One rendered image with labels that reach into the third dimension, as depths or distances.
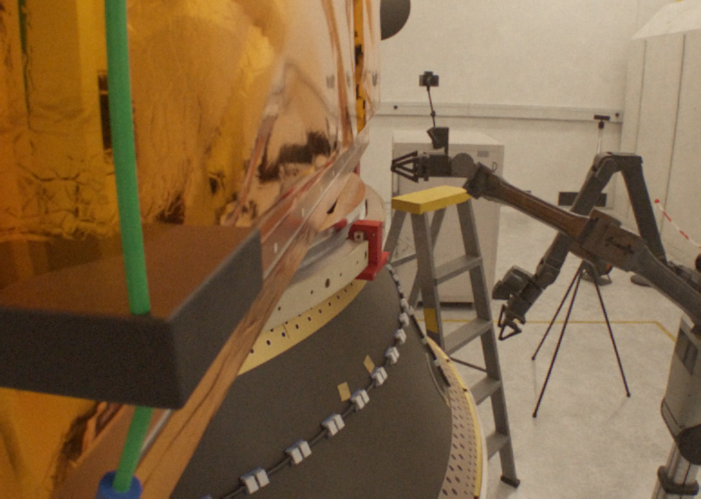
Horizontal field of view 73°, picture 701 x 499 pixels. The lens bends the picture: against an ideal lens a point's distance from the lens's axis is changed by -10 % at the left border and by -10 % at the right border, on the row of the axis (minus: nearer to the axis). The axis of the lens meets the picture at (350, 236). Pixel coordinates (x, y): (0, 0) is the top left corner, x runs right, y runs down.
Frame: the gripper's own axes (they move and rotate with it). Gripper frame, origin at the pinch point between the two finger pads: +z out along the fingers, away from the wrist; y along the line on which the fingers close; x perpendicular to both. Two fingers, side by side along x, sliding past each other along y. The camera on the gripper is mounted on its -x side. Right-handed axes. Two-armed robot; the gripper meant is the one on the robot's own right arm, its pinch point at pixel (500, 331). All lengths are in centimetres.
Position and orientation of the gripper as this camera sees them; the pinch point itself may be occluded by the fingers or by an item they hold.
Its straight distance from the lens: 177.4
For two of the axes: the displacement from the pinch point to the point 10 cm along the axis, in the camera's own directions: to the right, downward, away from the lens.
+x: 8.4, 5.3, -0.4
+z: -4.9, 8.0, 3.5
